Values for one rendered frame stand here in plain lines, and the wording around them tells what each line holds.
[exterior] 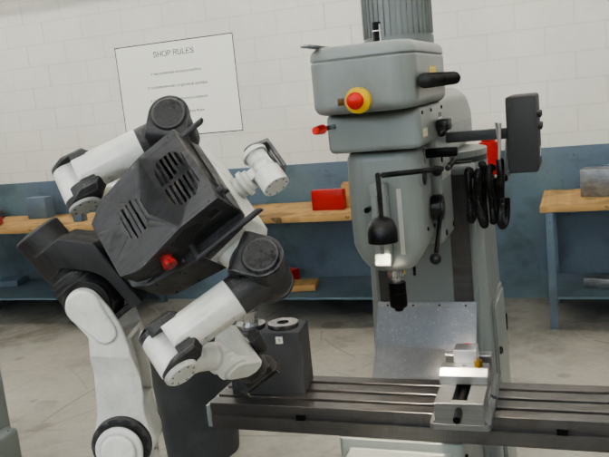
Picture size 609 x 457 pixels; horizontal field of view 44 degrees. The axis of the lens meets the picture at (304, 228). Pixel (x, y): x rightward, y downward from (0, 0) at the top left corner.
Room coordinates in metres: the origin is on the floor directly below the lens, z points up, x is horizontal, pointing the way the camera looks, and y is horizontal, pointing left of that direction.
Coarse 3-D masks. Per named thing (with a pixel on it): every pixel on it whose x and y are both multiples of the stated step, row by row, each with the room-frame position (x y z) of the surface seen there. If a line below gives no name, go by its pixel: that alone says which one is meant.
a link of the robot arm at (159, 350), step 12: (144, 336) 1.58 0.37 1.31; (156, 336) 1.57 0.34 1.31; (144, 348) 1.58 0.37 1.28; (156, 348) 1.55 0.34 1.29; (168, 348) 1.55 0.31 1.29; (204, 348) 1.66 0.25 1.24; (216, 348) 1.69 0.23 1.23; (156, 360) 1.55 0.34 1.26; (168, 360) 1.53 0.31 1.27; (204, 360) 1.64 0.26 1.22; (216, 360) 1.68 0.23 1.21
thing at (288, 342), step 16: (272, 320) 2.17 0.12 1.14; (288, 320) 2.15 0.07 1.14; (304, 320) 2.18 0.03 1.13; (272, 336) 2.09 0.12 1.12; (288, 336) 2.08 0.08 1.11; (304, 336) 2.14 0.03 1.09; (272, 352) 2.09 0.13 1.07; (288, 352) 2.08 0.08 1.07; (304, 352) 2.12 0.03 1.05; (288, 368) 2.08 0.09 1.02; (304, 368) 2.10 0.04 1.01; (272, 384) 2.09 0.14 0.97; (288, 384) 2.08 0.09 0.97; (304, 384) 2.08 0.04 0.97
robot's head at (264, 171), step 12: (252, 156) 1.75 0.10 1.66; (264, 156) 1.75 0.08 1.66; (252, 168) 1.75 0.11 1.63; (264, 168) 1.72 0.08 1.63; (276, 168) 1.72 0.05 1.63; (252, 180) 1.74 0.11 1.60; (264, 180) 1.71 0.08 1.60; (276, 180) 1.70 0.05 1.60; (288, 180) 1.74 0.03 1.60; (252, 192) 1.74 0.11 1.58; (264, 192) 1.71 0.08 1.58; (276, 192) 1.74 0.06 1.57
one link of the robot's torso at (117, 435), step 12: (108, 432) 1.67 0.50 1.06; (120, 432) 1.66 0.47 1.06; (132, 432) 1.67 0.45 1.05; (96, 444) 1.67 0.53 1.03; (108, 444) 1.66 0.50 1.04; (120, 444) 1.65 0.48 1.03; (132, 444) 1.66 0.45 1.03; (156, 444) 1.83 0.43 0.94; (108, 456) 1.66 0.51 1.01; (120, 456) 1.65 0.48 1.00; (132, 456) 1.65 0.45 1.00; (156, 456) 1.80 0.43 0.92
